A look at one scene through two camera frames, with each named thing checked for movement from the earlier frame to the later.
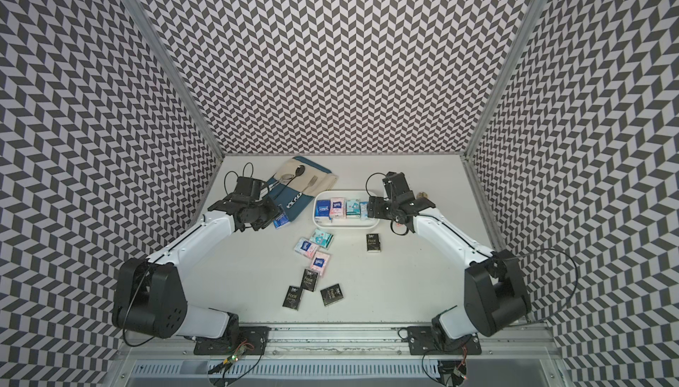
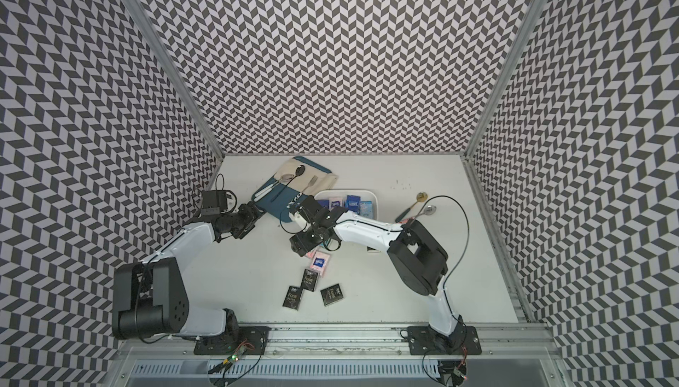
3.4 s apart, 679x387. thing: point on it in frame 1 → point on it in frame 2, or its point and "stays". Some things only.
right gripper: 376,208 → 301,245
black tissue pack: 292,298 stays
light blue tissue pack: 363,208 stays
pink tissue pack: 338,208 stays
